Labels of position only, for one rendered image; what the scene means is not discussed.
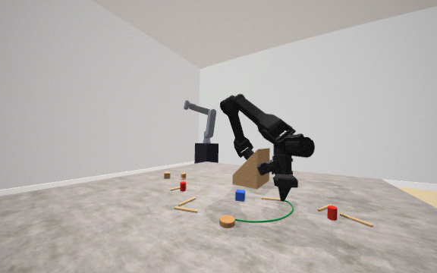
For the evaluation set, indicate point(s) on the blue block with hole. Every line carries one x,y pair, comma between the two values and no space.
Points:
240,195

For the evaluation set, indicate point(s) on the round wooden button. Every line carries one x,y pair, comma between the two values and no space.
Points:
227,221

